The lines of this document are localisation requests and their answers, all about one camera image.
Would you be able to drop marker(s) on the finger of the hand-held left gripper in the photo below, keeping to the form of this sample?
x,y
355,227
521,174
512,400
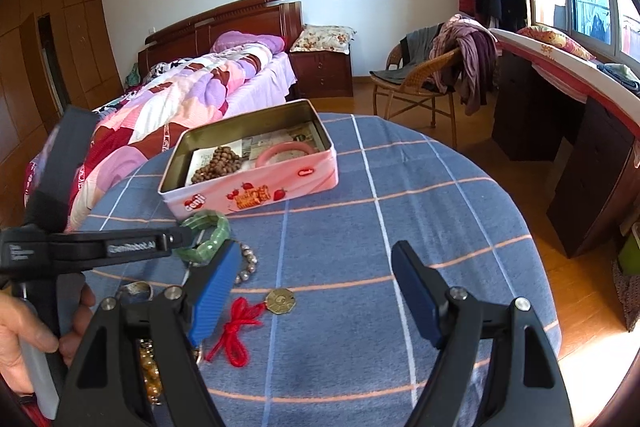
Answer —
x,y
177,241

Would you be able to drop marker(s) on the red-brown wooden nightstand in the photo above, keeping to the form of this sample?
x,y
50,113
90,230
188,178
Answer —
x,y
320,74

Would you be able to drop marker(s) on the pink tin box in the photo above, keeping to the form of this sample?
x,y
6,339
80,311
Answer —
x,y
280,189

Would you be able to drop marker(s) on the person's left hand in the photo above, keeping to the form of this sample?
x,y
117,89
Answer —
x,y
22,324

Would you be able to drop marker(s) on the pink bangle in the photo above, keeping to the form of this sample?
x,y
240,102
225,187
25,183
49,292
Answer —
x,y
262,155

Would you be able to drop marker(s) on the pink and purple clothes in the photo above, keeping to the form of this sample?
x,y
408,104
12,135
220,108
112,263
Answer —
x,y
472,47

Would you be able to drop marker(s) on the pink padded mat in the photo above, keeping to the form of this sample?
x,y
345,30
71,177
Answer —
x,y
565,79

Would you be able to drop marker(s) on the woven basket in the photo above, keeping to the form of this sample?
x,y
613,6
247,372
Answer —
x,y
627,297

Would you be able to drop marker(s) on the pink patchwork quilt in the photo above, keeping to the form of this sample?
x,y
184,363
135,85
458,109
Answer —
x,y
190,82

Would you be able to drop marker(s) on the blue checked tablecloth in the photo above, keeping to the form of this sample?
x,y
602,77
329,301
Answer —
x,y
350,232

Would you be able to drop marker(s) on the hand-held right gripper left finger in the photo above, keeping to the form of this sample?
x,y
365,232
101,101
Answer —
x,y
215,292

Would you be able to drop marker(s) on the dark wooden desk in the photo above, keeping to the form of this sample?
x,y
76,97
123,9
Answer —
x,y
590,177

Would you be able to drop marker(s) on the wicker chair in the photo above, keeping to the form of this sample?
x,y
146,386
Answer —
x,y
415,82

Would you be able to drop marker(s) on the silver bangle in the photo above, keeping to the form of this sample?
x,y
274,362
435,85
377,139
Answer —
x,y
135,290

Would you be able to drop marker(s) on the green bin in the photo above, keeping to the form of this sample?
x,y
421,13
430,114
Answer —
x,y
631,252

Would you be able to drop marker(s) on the grey garment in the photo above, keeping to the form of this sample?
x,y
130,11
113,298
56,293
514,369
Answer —
x,y
400,74

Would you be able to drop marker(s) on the teal bag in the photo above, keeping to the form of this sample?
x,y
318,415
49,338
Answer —
x,y
132,76

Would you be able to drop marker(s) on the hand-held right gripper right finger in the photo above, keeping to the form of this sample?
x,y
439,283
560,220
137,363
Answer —
x,y
415,292

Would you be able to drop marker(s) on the floral cushion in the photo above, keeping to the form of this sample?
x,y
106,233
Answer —
x,y
322,38

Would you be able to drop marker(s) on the wooden bed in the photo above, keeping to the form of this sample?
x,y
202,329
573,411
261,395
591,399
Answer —
x,y
235,19

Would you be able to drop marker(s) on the folded clothes pile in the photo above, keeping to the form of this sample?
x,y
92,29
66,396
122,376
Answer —
x,y
620,77

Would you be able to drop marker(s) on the purple pillow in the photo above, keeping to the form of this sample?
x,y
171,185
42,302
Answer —
x,y
250,42

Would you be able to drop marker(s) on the brown wooden wardrobe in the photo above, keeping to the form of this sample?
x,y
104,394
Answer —
x,y
75,32

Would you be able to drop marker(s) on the newspaper lining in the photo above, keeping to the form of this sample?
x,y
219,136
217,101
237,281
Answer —
x,y
280,136

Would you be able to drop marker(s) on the floral yellow-red pillow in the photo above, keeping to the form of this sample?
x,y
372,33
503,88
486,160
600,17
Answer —
x,y
555,39

